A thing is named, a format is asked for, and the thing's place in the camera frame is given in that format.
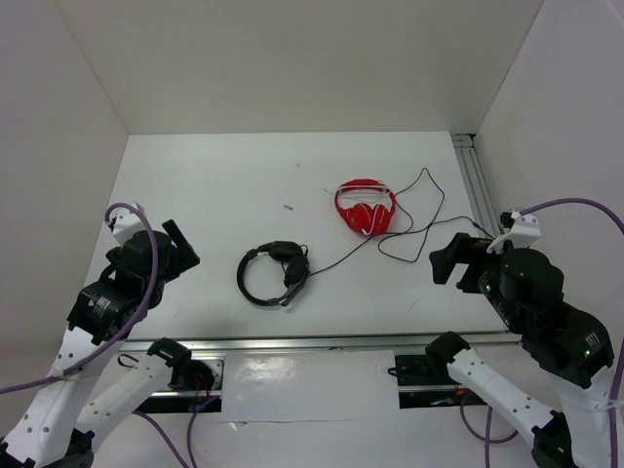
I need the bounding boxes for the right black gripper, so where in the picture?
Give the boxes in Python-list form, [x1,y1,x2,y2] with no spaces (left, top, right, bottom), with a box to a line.
[426,227,522,329]

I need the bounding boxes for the black headset cable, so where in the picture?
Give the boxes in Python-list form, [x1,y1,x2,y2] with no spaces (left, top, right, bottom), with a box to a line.
[306,167,494,277]

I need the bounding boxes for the black headset with microphone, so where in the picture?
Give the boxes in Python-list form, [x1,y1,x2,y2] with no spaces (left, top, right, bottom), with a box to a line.
[236,241,311,309]

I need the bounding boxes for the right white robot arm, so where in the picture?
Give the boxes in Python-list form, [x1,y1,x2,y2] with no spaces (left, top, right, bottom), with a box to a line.
[425,233,623,467]

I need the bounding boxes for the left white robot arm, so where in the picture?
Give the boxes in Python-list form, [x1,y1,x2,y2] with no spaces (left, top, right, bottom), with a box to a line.
[1,220,215,467]

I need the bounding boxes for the red headphones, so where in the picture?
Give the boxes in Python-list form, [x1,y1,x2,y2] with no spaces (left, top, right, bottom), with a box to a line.
[332,178,398,237]

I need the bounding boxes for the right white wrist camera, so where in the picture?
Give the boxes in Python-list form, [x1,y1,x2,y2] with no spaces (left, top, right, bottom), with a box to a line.
[487,210,541,254]

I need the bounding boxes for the aluminium front rail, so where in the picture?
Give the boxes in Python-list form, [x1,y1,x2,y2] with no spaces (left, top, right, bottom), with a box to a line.
[121,332,520,355]

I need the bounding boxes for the aluminium side rail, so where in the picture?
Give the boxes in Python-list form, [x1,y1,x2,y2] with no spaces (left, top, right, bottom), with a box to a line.
[450,134,500,235]

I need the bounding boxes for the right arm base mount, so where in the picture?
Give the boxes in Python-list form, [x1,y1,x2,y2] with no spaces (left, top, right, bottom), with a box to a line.
[387,355,484,410]

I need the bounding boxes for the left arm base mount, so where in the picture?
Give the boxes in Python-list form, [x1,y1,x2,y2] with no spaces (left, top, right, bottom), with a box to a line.
[138,359,224,414]

